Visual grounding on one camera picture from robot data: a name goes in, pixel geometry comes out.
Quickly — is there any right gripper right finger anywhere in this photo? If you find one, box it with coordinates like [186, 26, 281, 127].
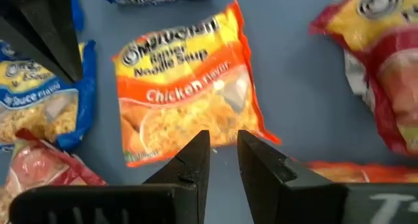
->
[236, 129, 418, 224]

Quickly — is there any red roast beef noodle pack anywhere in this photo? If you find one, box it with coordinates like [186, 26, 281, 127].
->
[0, 128, 108, 224]
[308, 0, 418, 157]

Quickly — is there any orange chicken noodle pack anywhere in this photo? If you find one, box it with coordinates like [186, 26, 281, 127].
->
[305, 160, 418, 185]
[112, 0, 282, 168]

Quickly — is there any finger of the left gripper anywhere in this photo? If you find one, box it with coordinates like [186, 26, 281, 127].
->
[0, 0, 84, 84]

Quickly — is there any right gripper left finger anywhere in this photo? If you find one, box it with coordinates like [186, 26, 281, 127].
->
[8, 129, 212, 224]

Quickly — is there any blue-grey table mat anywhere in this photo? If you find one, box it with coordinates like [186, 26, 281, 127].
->
[0, 0, 418, 224]

